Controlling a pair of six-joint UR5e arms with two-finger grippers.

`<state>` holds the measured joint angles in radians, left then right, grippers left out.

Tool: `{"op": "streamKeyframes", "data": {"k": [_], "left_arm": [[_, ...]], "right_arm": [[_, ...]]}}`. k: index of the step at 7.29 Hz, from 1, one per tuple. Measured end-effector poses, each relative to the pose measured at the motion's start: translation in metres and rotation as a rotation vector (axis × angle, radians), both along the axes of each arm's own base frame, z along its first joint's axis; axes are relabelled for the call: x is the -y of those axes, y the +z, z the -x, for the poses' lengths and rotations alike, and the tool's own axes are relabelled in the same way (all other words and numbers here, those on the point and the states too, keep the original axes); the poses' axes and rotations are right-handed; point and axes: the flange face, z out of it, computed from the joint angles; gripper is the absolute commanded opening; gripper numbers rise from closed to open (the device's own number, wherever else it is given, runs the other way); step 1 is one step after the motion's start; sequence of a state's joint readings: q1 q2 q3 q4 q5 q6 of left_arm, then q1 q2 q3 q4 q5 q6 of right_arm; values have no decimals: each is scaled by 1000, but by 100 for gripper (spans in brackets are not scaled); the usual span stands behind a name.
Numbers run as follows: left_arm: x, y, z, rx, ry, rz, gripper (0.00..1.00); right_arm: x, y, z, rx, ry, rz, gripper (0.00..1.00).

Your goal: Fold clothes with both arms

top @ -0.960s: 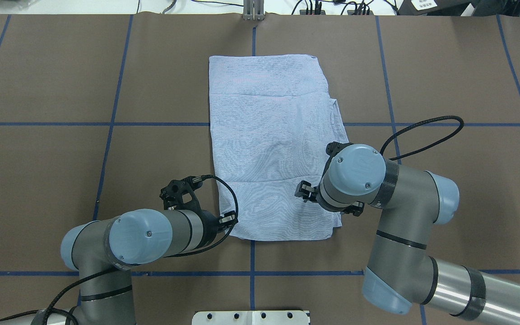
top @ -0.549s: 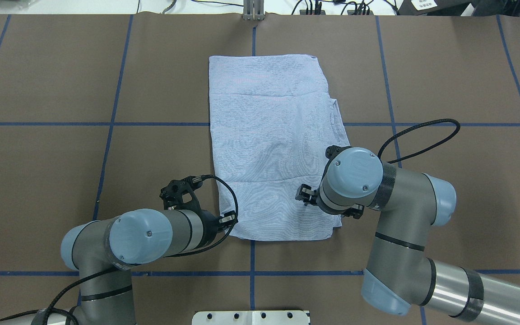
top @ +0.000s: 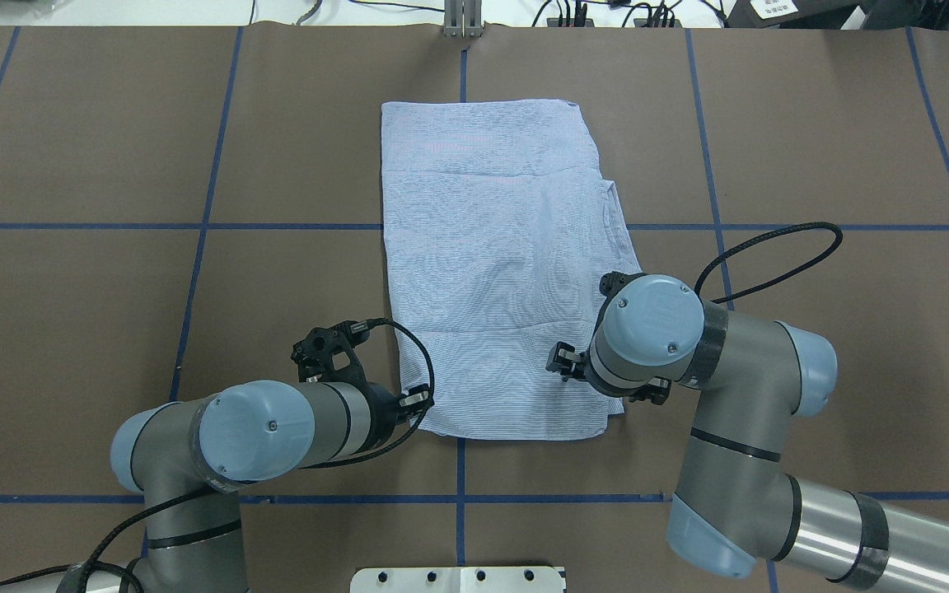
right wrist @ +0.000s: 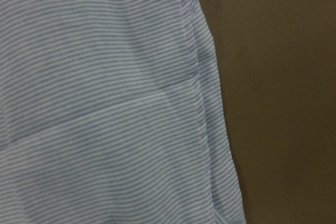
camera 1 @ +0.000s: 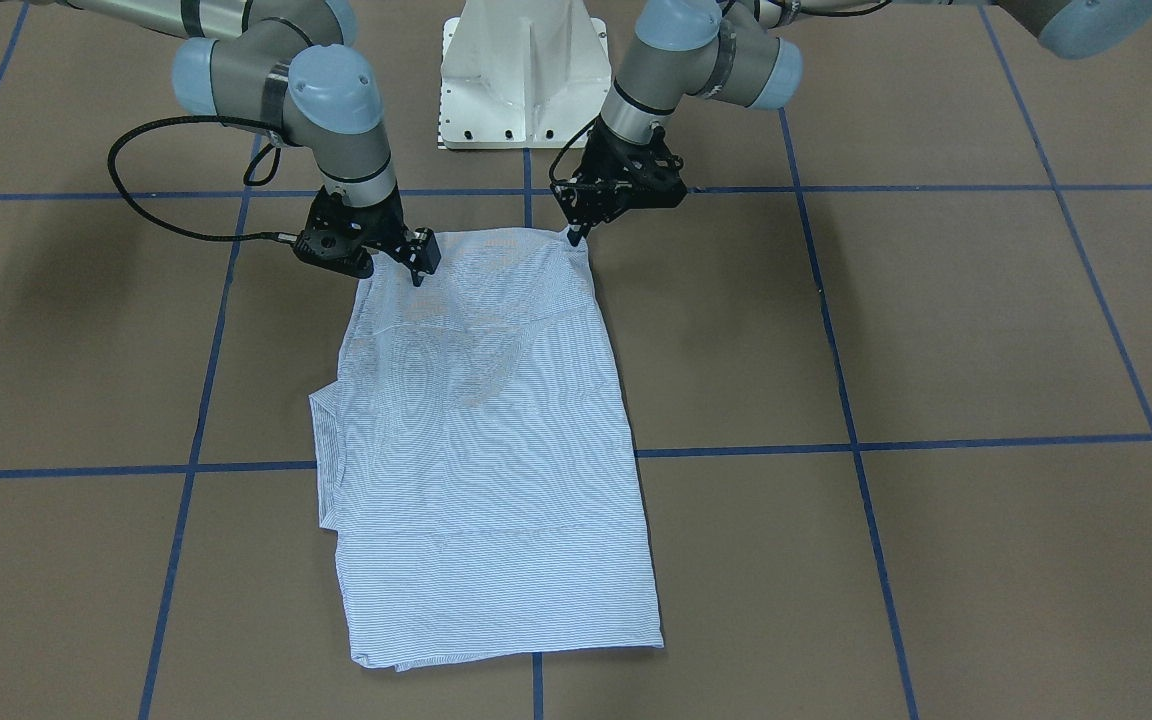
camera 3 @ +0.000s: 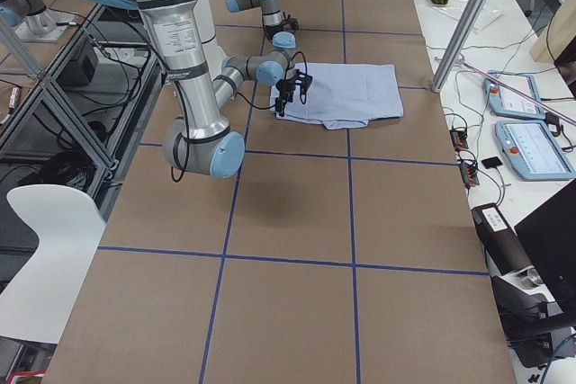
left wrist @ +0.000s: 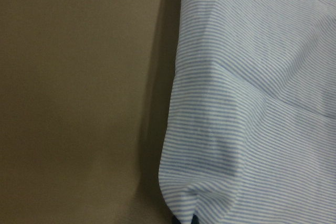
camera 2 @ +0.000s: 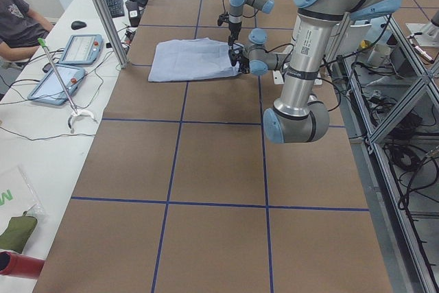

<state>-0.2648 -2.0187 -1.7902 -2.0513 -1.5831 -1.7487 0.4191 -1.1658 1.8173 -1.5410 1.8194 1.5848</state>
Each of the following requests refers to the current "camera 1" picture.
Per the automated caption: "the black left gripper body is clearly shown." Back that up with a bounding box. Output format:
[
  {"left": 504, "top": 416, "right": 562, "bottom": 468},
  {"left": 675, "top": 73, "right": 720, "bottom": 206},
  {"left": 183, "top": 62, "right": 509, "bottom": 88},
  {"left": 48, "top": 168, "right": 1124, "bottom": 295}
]
[{"left": 550, "top": 124, "right": 689, "bottom": 229}]

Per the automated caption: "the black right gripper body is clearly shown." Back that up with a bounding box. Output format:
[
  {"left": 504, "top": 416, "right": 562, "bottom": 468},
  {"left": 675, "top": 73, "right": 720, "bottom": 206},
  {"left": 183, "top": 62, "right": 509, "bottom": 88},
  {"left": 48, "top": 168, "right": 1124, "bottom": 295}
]
[{"left": 291, "top": 187, "right": 442, "bottom": 279}]

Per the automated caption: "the light blue striped shirt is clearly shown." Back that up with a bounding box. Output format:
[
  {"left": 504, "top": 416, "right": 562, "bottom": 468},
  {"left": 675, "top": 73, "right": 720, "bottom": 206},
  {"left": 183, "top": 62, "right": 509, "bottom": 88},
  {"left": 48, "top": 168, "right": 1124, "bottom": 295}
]
[{"left": 308, "top": 228, "right": 664, "bottom": 670}]

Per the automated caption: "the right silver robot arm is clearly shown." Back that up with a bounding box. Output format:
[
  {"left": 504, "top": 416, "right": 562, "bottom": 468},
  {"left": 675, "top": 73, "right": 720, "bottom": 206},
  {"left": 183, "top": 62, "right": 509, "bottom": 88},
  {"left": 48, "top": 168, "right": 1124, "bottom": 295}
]
[{"left": 74, "top": 1, "right": 442, "bottom": 285}]

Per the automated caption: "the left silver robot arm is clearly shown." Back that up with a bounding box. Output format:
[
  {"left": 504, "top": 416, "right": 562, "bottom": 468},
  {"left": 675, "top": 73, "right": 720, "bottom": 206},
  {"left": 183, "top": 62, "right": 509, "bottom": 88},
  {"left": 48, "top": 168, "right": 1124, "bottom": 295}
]
[{"left": 550, "top": 1, "right": 882, "bottom": 245}]

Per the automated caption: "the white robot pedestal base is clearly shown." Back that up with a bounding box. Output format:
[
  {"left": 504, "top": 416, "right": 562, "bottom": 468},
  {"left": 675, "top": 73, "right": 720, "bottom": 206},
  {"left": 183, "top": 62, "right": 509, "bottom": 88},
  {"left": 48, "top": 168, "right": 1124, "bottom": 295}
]
[{"left": 438, "top": 1, "right": 612, "bottom": 151}]

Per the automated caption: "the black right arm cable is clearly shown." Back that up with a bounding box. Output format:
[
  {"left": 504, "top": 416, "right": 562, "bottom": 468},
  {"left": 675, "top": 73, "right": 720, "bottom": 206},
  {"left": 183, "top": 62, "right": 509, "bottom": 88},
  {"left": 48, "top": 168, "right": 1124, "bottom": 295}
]
[{"left": 106, "top": 114, "right": 303, "bottom": 245}]

